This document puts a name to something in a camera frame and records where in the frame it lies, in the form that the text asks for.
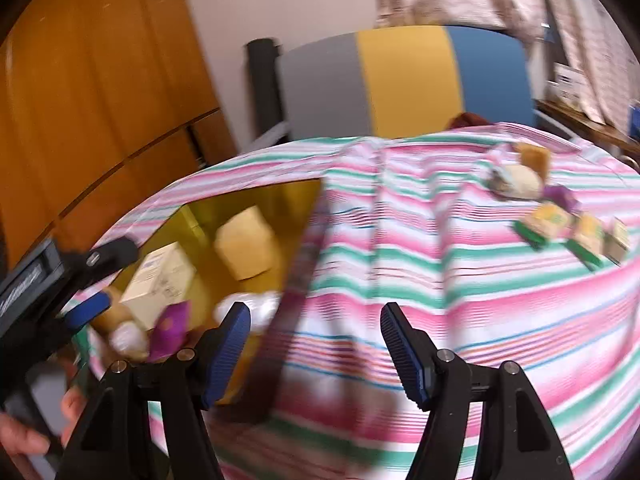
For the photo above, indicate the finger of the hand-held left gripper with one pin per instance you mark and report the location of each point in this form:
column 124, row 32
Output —
column 115, row 252
column 87, row 310

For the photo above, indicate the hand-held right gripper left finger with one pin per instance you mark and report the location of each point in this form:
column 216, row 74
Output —
column 225, row 355

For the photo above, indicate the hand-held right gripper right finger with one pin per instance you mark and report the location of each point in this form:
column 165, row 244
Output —
column 405, row 355

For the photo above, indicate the beige roll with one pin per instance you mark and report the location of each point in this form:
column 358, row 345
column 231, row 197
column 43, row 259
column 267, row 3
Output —
column 110, row 322

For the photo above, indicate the cream carton box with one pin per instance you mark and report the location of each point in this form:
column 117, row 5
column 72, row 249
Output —
column 160, row 280

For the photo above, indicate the purple candy packet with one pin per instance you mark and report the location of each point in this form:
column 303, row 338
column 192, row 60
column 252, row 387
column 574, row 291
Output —
column 560, row 195
column 170, row 330

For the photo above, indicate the clear plastic bag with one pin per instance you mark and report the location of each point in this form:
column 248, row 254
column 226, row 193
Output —
column 260, row 305

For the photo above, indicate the gold metal tin box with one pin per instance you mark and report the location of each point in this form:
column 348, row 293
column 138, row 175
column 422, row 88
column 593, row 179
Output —
column 205, row 220

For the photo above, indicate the yellow sponge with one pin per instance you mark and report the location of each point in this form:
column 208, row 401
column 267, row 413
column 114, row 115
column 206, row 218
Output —
column 245, row 245
column 535, row 157

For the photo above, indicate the person's left hand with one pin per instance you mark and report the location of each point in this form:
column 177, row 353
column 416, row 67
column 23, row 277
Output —
column 20, row 440

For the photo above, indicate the pink green striped tablecloth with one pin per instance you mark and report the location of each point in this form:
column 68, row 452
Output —
column 425, row 270

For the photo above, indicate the wooden cabinet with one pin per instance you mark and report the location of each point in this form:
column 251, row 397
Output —
column 100, row 85

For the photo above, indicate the black rolled mat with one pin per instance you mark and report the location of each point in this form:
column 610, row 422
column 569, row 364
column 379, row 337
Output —
column 262, row 85

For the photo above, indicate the dark red cloth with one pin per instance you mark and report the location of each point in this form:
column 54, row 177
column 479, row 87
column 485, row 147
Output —
column 467, row 120

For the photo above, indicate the grey yellow blue chair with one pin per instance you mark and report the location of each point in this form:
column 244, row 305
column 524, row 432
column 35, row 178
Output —
column 400, row 75

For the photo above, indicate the wooden shelf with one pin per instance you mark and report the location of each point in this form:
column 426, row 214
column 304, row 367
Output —
column 585, row 122

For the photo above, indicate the white printed box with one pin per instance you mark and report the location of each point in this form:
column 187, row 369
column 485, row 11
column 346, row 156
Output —
column 567, row 82

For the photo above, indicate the pale patterned curtain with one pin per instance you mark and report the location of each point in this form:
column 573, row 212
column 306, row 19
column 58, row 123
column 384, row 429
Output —
column 590, row 20

